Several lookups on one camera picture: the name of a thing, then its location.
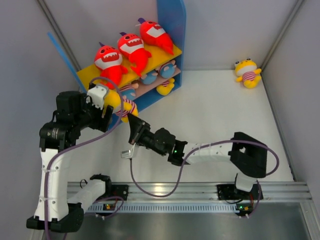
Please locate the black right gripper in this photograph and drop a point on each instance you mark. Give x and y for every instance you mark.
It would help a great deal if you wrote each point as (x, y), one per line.
(138, 128)

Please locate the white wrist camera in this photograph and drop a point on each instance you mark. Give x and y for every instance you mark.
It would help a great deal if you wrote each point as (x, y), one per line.
(96, 96)
(130, 153)

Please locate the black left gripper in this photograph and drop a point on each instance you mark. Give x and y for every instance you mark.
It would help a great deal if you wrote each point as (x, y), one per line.
(100, 123)

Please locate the white slotted cable duct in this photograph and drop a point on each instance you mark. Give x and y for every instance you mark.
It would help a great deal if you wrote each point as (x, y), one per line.
(131, 207)

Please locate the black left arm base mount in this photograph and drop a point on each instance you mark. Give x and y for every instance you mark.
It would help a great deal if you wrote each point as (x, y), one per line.
(116, 190)

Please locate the red shark plush mouth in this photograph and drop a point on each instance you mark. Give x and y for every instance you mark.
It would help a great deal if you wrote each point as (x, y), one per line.
(132, 47)

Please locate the boy doll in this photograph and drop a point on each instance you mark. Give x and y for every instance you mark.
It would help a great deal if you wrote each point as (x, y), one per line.
(167, 70)
(129, 91)
(149, 77)

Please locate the yellow frog plush face down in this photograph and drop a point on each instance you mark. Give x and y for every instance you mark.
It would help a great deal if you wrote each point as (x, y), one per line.
(129, 107)

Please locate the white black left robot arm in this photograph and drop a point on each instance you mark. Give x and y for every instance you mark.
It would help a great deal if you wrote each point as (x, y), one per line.
(74, 112)

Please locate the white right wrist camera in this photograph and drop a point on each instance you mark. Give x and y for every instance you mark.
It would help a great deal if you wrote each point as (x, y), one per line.
(130, 153)

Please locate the blue yellow toy shelf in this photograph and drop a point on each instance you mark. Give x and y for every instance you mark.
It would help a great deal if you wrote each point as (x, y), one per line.
(153, 68)

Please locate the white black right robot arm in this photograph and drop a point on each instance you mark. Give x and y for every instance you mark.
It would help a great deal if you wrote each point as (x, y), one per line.
(243, 151)

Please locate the red shark plush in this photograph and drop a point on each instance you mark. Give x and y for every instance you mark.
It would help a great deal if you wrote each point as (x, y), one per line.
(109, 61)
(154, 34)

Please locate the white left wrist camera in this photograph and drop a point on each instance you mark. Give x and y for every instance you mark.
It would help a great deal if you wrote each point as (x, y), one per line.
(96, 96)

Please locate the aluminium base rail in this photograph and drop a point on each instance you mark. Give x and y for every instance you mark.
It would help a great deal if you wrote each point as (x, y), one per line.
(208, 191)

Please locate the yellow frog plush back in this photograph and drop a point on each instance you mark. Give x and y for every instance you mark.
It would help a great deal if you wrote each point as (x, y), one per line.
(248, 73)

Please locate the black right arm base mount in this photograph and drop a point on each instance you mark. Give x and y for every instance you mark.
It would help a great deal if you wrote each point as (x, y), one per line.
(230, 193)

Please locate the yellow frog plush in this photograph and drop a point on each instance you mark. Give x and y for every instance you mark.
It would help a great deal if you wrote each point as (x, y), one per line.
(166, 87)
(248, 73)

